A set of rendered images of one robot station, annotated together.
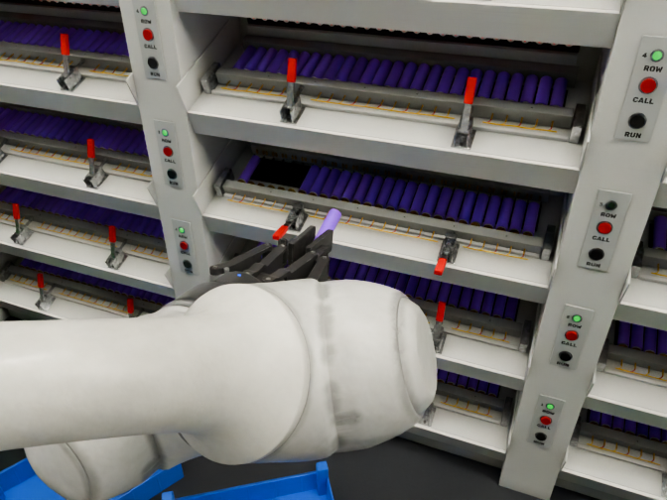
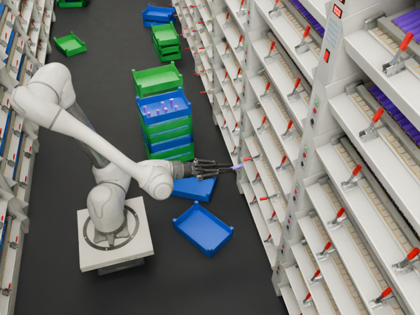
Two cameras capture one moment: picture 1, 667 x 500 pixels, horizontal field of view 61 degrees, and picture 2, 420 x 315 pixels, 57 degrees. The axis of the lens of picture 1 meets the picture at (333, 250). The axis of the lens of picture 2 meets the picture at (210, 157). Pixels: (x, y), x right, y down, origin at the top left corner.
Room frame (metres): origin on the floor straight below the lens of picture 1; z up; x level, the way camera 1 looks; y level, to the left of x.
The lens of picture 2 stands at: (-0.13, -0.96, 1.92)
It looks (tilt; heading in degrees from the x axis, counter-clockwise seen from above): 45 degrees down; 56
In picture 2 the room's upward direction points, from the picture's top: 1 degrees counter-clockwise
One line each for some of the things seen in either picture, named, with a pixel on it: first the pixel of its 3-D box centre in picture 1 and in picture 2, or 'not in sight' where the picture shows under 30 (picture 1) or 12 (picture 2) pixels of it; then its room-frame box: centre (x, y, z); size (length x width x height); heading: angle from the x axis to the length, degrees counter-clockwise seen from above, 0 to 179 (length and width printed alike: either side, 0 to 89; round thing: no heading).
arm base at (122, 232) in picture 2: not in sight; (110, 225); (0.08, 0.28, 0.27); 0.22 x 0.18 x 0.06; 68
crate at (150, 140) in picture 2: not in sight; (165, 124); (0.70, 0.81, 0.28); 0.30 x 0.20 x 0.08; 167
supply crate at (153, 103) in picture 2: not in sight; (163, 105); (0.70, 0.81, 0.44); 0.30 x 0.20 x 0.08; 167
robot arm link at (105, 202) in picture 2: not in sight; (105, 205); (0.09, 0.31, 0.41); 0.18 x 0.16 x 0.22; 51
